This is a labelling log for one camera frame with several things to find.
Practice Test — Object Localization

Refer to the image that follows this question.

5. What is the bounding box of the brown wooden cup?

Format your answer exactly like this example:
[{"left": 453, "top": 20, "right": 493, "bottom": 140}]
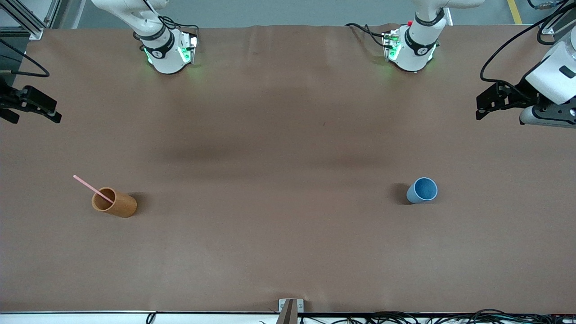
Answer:
[{"left": 91, "top": 187, "right": 138, "bottom": 218}]

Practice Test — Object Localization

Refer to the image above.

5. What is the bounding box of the pink chopstick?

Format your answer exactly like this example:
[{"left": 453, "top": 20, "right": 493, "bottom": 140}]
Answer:
[{"left": 73, "top": 175, "right": 115, "bottom": 204}]

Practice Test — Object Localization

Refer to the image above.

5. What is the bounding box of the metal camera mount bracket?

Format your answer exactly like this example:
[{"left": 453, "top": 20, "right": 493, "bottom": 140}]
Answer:
[{"left": 278, "top": 298, "right": 305, "bottom": 324}]

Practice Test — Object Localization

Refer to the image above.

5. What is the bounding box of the blue cup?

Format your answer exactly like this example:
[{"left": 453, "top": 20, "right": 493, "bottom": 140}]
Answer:
[{"left": 406, "top": 177, "right": 438, "bottom": 205}]

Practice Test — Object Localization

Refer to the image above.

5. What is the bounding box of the black cable bundle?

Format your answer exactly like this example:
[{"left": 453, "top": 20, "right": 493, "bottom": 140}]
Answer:
[{"left": 299, "top": 309, "right": 576, "bottom": 324}]

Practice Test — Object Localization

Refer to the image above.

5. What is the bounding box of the brown table cover sheet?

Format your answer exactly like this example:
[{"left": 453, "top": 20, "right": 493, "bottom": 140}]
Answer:
[{"left": 0, "top": 25, "right": 576, "bottom": 314}]

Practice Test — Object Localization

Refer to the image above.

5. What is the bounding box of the aluminium frame profile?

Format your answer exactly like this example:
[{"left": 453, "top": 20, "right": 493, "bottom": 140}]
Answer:
[{"left": 0, "top": 0, "right": 61, "bottom": 40}]

